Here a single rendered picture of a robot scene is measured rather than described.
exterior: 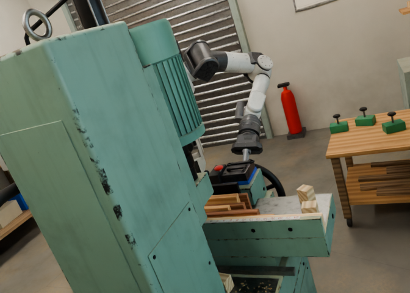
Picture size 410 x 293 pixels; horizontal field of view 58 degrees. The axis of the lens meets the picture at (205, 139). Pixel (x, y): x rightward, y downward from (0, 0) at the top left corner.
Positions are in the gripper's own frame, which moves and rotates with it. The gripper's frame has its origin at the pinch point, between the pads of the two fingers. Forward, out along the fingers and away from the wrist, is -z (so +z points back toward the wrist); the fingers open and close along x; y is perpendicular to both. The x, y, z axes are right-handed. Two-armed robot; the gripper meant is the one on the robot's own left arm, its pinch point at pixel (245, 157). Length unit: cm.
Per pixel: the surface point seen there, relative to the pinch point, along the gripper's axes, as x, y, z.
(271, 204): -14.1, 14.6, -27.3
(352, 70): -53, -158, 209
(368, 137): -52, -77, 65
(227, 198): -2.2, 21.4, -29.0
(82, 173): 6, 73, -52
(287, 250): -20, 21, -44
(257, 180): -8.7, 13.2, -18.1
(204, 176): 2.7, 31.2, -27.4
